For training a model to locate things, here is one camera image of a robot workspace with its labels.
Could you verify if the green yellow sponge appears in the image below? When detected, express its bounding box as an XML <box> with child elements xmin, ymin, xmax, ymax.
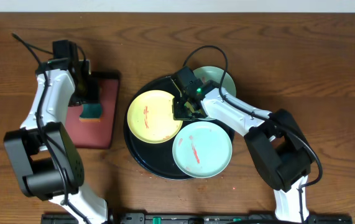
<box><xmin>79</xmin><ymin>103</ymin><xmax>103</xmax><ymax>122</ymax></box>

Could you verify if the yellow plate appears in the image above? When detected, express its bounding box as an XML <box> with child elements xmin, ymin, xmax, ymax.
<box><xmin>127</xmin><ymin>90</ymin><xmax>183</xmax><ymax>144</ymax></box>

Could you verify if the mint green plate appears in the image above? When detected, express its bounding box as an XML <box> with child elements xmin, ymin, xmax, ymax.
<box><xmin>193</xmin><ymin>66</ymin><xmax>239</xmax><ymax>121</ymax></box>
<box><xmin>172</xmin><ymin>121</ymin><xmax>233</xmax><ymax>179</ymax></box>

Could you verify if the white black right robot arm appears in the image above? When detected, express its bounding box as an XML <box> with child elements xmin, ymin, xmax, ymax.
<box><xmin>172</xmin><ymin>87</ymin><xmax>320</xmax><ymax>223</ymax></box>

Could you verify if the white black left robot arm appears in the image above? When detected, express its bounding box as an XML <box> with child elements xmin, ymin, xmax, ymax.
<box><xmin>4</xmin><ymin>60</ymin><xmax>108</xmax><ymax>223</ymax></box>

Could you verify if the rectangular tray with red water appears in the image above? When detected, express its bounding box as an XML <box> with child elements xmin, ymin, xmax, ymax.
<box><xmin>65</xmin><ymin>71</ymin><xmax>121</xmax><ymax>149</ymax></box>

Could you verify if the round black tray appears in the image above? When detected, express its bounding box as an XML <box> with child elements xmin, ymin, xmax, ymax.
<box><xmin>122</xmin><ymin>75</ymin><xmax>235</xmax><ymax>181</ymax></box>

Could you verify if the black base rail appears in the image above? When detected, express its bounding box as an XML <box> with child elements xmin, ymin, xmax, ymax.
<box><xmin>40</xmin><ymin>212</ymin><xmax>353</xmax><ymax>224</ymax></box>

